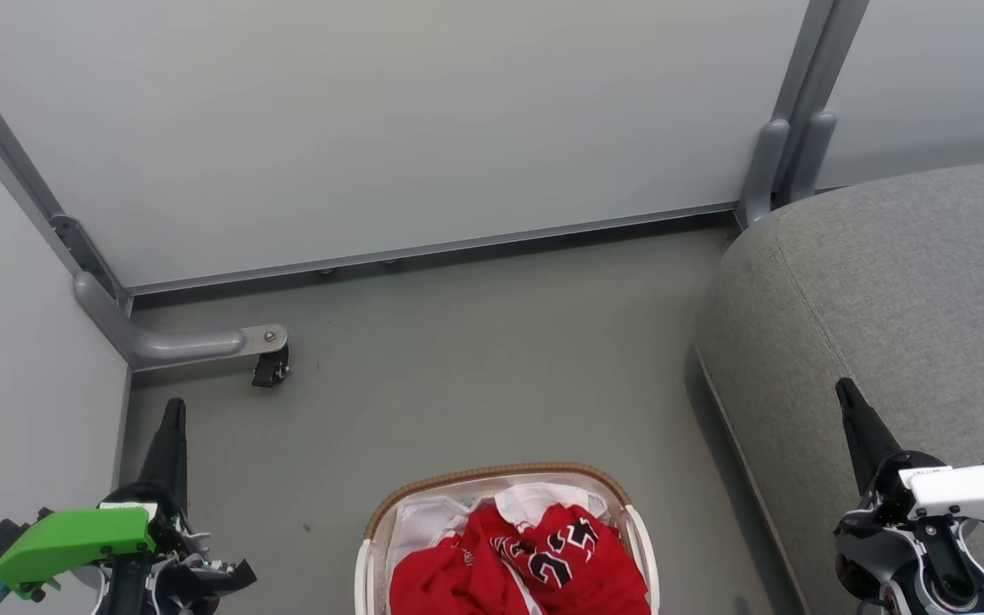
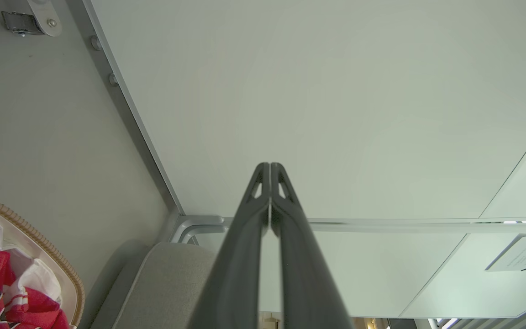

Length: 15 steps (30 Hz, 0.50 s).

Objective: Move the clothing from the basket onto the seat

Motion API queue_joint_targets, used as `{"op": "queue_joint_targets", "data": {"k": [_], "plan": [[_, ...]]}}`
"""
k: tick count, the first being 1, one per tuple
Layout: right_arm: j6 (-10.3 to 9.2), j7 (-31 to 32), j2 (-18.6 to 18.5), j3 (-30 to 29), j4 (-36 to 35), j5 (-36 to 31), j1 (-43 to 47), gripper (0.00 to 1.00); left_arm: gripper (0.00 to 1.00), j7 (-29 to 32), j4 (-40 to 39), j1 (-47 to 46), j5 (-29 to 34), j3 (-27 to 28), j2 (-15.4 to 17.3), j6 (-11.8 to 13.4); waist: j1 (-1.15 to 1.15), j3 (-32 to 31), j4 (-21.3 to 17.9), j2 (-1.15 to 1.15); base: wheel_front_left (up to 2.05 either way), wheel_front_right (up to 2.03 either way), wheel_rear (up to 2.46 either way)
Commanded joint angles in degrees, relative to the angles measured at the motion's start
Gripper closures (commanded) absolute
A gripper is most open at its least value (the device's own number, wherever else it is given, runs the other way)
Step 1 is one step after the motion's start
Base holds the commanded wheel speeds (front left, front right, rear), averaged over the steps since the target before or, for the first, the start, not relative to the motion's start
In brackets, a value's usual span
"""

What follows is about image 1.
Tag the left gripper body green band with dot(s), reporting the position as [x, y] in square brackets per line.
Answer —
[73, 542]

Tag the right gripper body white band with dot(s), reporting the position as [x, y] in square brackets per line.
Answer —
[970, 495]

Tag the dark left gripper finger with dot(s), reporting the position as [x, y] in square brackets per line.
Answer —
[170, 453]

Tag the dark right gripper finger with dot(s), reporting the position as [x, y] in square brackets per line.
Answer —
[868, 440]

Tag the red garment black white print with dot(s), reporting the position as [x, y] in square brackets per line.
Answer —
[582, 564]

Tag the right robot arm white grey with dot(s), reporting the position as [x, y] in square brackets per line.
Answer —
[962, 598]

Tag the grey fabric sofa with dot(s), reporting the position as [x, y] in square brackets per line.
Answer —
[885, 299]

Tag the grey partition foot tube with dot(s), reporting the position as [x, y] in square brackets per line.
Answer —
[176, 344]

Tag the black caster wheel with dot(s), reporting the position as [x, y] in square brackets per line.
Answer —
[270, 367]

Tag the woven laundry basket white rim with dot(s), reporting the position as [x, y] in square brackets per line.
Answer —
[641, 547]

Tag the white cloth garment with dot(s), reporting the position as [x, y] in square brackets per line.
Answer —
[436, 523]

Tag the grey partition corner post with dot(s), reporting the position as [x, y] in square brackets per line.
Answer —
[22, 179]

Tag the grey partition bottom rail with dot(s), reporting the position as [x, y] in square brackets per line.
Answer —
[432, 249]

